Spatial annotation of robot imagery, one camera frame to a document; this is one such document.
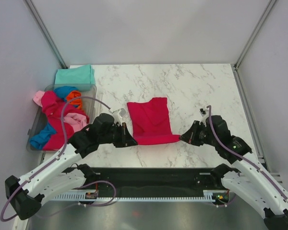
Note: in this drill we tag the right aluminium frame post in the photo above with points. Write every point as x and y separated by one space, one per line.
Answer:
264 16

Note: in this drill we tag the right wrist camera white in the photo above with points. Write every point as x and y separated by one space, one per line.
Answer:
204 113

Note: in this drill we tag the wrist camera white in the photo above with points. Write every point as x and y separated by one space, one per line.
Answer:
118 115
204 113

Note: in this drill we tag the left aluminium frame post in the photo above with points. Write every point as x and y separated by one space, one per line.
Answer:
45 32

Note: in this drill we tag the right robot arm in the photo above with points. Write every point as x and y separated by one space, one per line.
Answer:
245 176

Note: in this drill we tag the teal folded t shirt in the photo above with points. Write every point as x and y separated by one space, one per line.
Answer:
82 77

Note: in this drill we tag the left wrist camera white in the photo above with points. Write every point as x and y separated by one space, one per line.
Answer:
118 115

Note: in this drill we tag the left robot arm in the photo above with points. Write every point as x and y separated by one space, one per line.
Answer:
28 193

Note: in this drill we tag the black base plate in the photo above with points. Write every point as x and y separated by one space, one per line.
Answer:
143 182

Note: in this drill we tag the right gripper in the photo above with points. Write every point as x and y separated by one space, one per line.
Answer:
190 136

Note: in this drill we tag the light pink t shirt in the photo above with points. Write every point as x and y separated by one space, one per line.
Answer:
73 119

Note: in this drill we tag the crimson t shirt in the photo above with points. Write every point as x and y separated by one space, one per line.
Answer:
61 116
151 123

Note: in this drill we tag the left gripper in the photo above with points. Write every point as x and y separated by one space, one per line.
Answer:
126 139

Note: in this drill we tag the aluminium frame post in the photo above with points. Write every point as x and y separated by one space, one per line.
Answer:
45 32
264 16

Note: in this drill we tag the blue t shirt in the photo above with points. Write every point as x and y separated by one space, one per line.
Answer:
39 140

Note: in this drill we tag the aluminium frame rail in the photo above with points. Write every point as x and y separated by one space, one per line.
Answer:
249 116

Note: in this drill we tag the white cable duct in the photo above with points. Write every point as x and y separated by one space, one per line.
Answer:
81 196

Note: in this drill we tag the orange t shirt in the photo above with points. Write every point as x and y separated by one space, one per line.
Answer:
74 98

